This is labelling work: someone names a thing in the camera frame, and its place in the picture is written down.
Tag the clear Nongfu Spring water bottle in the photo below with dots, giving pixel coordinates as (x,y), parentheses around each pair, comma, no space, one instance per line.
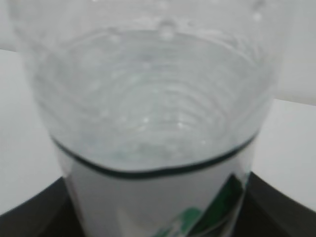
(153,106)

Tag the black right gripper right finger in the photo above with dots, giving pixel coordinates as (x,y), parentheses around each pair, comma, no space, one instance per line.
(266,212)

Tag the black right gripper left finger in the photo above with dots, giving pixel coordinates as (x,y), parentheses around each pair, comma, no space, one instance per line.
(48,214)

